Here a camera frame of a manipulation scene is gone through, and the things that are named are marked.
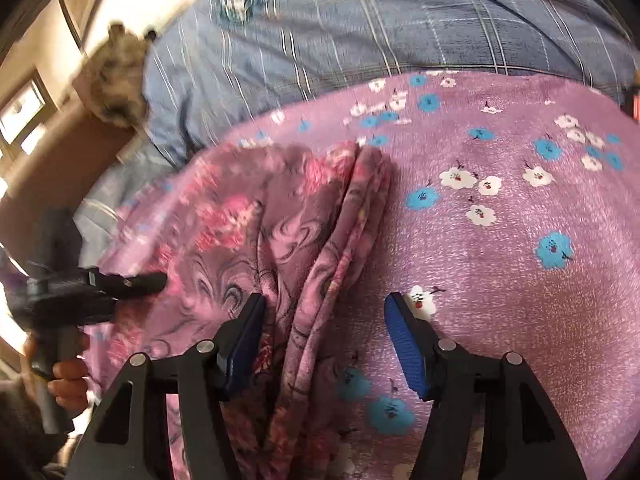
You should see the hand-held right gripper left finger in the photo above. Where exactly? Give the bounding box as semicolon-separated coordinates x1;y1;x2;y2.
65;292;267;480

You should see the purple floral blanket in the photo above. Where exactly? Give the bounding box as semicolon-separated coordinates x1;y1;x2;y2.
80;70;640;480

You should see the pink floral swirl garment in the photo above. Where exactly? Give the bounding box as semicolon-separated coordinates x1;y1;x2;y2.
82;140;397;480

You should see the dark cloth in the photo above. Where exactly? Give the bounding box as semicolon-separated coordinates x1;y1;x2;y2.
0;387;68;480

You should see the grey furry plush toy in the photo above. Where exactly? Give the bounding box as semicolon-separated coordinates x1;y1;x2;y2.
75;21;154;129

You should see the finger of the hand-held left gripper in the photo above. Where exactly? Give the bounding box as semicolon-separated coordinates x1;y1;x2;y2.
92;271;169;297

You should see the blue plaid quilt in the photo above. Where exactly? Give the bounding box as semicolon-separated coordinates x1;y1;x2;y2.
75;0;640;171

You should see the window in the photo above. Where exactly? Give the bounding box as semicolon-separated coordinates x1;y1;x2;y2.
0;76;52;157

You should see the person's left hand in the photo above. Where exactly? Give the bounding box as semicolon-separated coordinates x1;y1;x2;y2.
24;332;94;413

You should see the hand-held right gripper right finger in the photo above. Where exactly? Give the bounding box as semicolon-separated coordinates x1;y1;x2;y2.
384;291;588;480

